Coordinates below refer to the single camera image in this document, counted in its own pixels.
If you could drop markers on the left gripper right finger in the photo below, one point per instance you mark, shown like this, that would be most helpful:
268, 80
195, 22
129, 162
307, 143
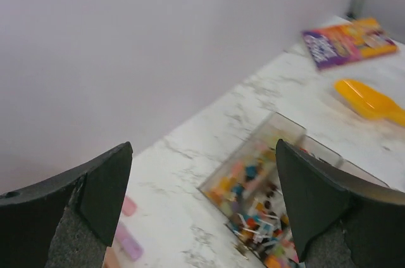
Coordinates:
336, 218

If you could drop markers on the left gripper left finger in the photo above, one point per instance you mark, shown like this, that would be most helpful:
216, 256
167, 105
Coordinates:
67, 220

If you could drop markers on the clear four-compartment candy box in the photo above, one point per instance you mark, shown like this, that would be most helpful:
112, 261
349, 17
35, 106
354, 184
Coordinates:
246, 189

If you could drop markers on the yellow plastic scoop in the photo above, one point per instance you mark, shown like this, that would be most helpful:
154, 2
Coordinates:
369, 103

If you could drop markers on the peach plastic file rack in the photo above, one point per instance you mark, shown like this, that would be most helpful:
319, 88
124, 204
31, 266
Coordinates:
110, 259

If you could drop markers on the purple highlighter pen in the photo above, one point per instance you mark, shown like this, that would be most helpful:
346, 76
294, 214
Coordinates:
128, 243

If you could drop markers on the Roald Dahl book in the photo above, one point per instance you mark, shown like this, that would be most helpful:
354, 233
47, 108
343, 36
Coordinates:
338, 45

